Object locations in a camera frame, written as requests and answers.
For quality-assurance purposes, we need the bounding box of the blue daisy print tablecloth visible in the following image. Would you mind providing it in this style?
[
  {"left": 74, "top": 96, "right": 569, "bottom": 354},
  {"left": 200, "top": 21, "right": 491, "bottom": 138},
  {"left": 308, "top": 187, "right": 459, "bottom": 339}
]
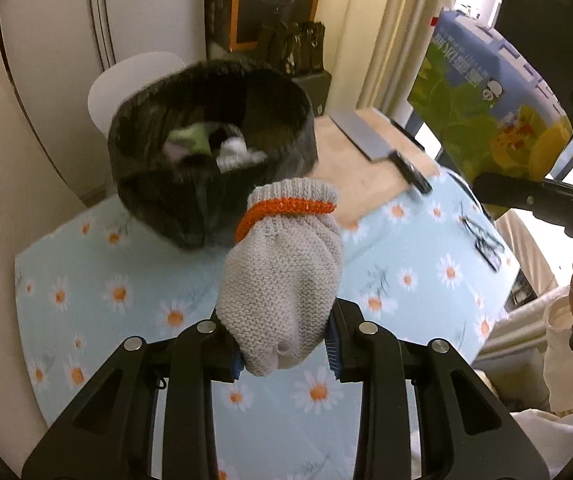
[{"left": 14, "top": 162, "right": 522, "bottom": 480}]

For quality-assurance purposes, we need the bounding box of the beige curtain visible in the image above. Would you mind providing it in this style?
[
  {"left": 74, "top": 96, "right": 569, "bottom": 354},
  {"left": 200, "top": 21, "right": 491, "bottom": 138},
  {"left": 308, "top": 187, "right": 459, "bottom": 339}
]
[{"left": 329, "top": 0, "right": 509, "bottom": 131}]

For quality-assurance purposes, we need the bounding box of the grey knit glove orange band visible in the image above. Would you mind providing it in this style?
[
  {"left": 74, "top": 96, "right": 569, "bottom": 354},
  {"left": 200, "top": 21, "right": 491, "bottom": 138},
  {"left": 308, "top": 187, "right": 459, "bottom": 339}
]
[{"left": 216, "top": 177, "right": 344, "bottom": 377}]

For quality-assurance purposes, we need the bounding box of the cleaver with black handle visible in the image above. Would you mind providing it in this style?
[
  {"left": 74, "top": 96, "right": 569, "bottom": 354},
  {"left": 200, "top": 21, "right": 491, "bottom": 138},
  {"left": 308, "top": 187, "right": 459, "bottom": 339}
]
[{"left": 329, "top": 109, "right": 433, "bottom": 196}]

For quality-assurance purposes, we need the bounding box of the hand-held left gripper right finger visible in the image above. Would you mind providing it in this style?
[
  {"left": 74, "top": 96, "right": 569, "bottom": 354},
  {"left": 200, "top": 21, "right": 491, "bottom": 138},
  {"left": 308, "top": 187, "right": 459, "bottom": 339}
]
[{"left": 323, "top": 297, "right": 552, "bottom": 480}]

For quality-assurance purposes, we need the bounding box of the dark glossy bottle pack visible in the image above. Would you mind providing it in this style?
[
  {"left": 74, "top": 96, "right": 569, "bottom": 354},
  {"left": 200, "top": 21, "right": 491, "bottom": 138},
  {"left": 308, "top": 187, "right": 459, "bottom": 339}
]
[{"left": 256, "top": 21, "right": 327, "bottom": 78}]

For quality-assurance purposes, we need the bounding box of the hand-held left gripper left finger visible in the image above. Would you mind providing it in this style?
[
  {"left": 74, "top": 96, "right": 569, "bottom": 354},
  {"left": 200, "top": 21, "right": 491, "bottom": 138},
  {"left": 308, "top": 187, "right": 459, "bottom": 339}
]
[{"left": 21, "top": 310, "right": 244, "bottom": 480}]

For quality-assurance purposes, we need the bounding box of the green plastic sheet piece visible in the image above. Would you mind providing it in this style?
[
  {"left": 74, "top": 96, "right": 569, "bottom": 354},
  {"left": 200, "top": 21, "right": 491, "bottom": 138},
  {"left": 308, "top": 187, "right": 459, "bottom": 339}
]
[{"left": 166, "top": 125, "right": 212, "bottom": 158}]

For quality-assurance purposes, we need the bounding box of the crumpled white tissue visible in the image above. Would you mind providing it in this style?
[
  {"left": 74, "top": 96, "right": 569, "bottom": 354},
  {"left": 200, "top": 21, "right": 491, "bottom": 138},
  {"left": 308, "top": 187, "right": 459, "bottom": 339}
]
[{"left": 215, "top": 135, "right": 267, "bottom": 171}]

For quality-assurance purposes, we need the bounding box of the trash bin with black bag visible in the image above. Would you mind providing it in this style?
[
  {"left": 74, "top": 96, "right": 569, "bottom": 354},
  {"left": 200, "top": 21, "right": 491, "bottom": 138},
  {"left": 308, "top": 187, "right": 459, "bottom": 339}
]
[{"left": 106, "top": 59, "right": 319, "bottom": 251}]

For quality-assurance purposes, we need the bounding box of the wooden cutting board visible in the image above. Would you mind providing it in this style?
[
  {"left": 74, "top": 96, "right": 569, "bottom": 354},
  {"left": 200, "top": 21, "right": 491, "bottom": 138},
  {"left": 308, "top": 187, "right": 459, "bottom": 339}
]
[{"left": 311, "top": 106, "right": 439, "bottom": 231}]

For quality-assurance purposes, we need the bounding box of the black box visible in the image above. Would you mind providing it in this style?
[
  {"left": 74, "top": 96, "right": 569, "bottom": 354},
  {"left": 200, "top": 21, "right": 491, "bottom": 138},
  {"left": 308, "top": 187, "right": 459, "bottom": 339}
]
[{"left": 291, "top": 72, "right": 333, "bottom": 117}]

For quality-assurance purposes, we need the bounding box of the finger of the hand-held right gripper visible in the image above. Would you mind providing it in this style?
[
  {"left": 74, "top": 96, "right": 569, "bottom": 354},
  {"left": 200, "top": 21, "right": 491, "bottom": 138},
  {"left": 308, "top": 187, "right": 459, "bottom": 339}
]
[{"left": 473, "top": 172, "right": 573, "bottom": 227}]

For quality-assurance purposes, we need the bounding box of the blue green printed box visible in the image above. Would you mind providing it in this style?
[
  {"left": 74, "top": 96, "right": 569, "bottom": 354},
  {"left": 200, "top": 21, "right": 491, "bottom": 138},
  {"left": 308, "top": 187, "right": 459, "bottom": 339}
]
[{"left": 407, "top": 9, "right": 573, "bottom": 221}]

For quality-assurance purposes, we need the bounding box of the black binder clip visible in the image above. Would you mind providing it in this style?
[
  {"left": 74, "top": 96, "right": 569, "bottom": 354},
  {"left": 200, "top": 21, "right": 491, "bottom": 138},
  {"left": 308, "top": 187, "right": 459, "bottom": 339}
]
[{"left": 459, "top": 200, "right": 507, "bottom": 273}]

